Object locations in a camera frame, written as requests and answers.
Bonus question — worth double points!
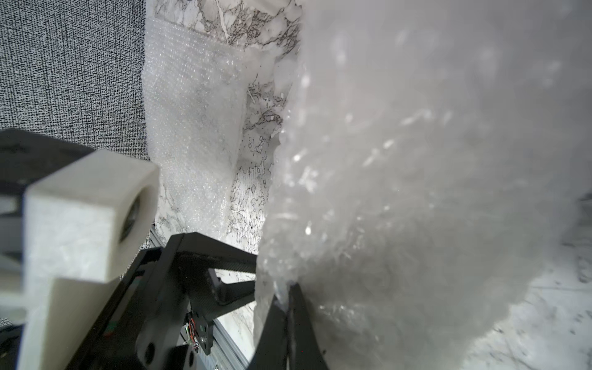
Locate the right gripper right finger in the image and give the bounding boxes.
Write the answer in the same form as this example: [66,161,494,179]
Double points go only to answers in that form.
[288,284,328,370]

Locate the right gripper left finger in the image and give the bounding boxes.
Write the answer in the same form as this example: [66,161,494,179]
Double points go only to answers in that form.
[248,296,288,370]

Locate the clear bubble wrap sheet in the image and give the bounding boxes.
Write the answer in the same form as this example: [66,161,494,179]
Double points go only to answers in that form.
[142,18,263,249]
[254,1,591,369]

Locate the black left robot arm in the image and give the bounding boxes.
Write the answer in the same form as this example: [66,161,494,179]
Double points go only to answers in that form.
[1,129,255,369]

